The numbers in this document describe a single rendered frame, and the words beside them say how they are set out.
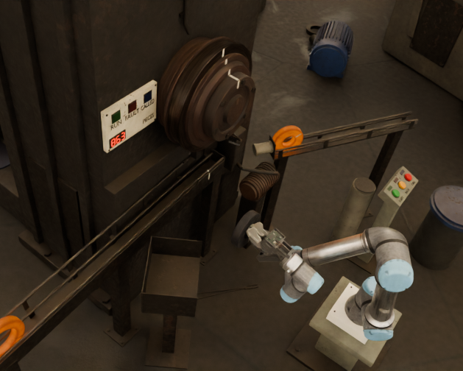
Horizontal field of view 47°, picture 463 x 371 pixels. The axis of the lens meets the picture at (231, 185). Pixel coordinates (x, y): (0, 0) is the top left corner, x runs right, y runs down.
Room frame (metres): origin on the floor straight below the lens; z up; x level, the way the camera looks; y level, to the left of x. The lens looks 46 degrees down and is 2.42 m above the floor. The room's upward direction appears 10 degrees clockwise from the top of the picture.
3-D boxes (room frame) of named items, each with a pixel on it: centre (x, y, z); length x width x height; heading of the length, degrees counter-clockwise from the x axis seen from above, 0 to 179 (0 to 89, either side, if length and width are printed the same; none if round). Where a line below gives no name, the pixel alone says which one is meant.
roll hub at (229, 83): (1.67, 0.05, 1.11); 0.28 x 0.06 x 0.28; 150
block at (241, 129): (1.93, 0.03, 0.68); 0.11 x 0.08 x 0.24; 60
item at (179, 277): (1.16, 0.17, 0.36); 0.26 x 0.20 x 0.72; 5
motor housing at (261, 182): (1.94, -0.14, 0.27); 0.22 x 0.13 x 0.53; 150
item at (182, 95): (1.72, 0.14, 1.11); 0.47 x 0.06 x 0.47; 150
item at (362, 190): (1.99, -0.68, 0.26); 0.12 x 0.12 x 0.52
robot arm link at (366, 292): (1.33, -0.68, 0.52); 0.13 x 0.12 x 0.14; 3
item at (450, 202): (2.05, -1.23, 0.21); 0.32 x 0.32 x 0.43
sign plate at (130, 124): (1.48, 0.40, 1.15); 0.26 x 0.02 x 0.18; 150
